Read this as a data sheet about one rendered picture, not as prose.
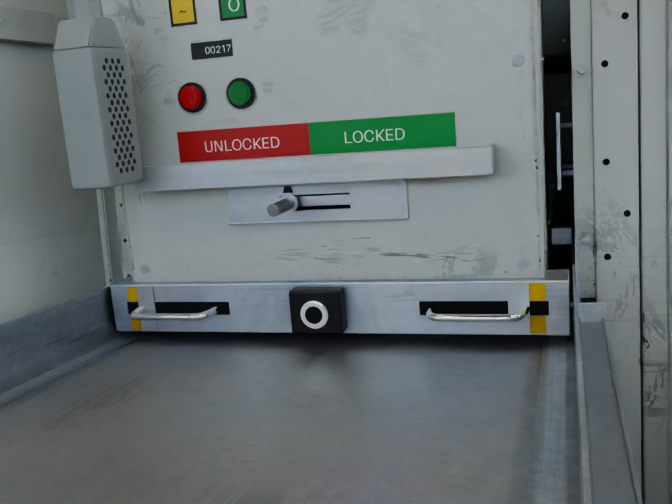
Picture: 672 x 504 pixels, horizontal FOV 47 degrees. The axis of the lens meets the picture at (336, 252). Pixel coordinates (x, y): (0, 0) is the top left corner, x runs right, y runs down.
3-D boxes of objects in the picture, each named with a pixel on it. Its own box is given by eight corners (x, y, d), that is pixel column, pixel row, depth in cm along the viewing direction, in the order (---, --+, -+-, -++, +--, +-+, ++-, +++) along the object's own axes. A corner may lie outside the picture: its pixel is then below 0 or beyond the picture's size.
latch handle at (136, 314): (206, 321, 87) (206, 314, 87) (122, 320, 91) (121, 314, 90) (225, 308, 92) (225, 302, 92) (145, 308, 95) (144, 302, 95)
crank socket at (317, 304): (341, 336, 84) (337, 292, 83) (289, 335, 86) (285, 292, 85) (348, 328, 87) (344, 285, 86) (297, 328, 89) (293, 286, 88)
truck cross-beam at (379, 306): (570, 336, 80) (569, 280, 79) (115, 331, 96) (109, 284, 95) (570, 321, 85) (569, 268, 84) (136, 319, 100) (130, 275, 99)
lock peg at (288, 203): (283, 220, 82) (279, 184, 81) (263, 221, 82) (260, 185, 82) (302, 211, 88) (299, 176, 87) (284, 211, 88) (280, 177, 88)
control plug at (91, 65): (110, 188, 80) (86, 14, 77) (70, 190, 82) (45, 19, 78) (148, 179, 88) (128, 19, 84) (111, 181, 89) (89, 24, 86)
